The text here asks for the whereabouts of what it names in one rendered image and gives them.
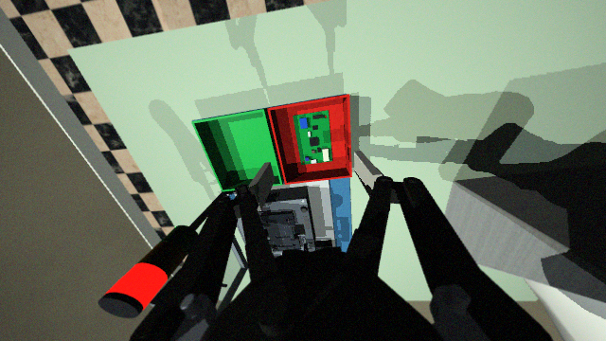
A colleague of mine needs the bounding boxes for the green open-top bin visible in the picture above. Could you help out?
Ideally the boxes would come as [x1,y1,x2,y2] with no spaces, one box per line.
[191,108,284,192]

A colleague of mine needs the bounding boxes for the green circuit board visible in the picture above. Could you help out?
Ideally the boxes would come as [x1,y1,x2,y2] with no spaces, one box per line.
[293,110,332,165]

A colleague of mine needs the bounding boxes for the red open-top bin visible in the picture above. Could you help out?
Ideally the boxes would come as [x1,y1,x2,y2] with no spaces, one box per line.
[267,94,352,185]

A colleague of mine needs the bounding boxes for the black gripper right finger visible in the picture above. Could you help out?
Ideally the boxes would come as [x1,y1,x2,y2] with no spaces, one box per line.
[327,151,553,341]

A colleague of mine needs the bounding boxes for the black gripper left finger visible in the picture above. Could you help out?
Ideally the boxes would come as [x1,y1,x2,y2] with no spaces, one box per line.
[129,162,292,341]

